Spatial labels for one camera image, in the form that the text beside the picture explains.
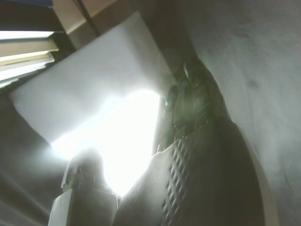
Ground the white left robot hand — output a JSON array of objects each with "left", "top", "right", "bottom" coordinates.
[{"left": 48, "top": 61, "right": 278, "bottom": 226}]

